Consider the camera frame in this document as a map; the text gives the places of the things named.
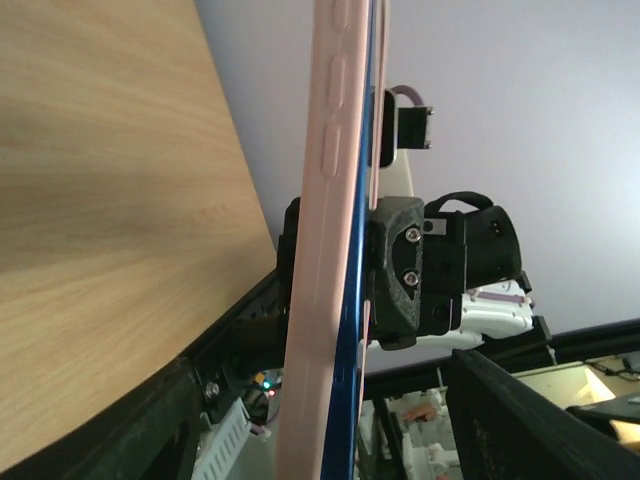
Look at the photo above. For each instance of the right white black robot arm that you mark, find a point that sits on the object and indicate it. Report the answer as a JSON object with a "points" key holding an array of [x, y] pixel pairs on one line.
{"points": [[496, 308]]}

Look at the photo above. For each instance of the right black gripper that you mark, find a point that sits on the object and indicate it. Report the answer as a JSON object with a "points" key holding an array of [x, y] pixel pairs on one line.
{"points": [[413, 282]]}

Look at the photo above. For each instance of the pink translucent phone case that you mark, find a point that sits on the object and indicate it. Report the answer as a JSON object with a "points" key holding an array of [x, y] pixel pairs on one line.
{"points": [[334, 126]]}

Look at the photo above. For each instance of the white slotted cable duct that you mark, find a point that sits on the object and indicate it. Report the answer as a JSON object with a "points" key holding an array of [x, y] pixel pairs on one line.
{"points": [[221, 445]]}

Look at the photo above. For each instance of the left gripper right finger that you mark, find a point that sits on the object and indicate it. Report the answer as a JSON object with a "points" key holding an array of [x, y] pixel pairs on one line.
{"points": [[505, 430]]}

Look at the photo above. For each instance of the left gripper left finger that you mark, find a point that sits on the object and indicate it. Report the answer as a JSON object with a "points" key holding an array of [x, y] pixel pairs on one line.
{"points": [[150, 433]]}

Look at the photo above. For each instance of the blue phone black screen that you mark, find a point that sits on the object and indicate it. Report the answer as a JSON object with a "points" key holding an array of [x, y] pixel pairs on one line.
{"points": [[338, 459]]}

